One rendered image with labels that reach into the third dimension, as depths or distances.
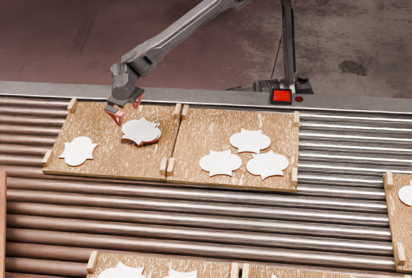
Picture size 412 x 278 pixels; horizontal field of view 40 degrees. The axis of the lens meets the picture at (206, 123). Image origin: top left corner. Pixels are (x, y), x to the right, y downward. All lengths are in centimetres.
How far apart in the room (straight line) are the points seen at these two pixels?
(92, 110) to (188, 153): 42
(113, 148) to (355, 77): 219
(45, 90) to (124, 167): 57
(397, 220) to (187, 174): 65
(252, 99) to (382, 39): 218
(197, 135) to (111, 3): 282
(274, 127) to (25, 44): 271
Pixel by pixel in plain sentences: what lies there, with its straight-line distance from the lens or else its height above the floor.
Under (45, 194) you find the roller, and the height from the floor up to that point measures 92.
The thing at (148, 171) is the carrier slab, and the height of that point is 94.
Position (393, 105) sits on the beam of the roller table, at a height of 91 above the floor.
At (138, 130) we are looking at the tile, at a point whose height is 97.
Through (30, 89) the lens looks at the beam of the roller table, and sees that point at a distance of 229.
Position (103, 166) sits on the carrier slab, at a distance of 186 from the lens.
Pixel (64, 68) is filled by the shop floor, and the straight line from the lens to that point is 397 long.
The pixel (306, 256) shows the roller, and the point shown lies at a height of 92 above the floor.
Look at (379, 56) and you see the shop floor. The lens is 398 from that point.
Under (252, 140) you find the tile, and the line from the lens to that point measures 188.
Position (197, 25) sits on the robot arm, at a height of 134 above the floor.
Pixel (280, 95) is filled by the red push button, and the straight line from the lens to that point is 209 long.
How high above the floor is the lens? 225
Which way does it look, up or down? 42 degrees down
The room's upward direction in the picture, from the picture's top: 3 degrees counter-clockwise
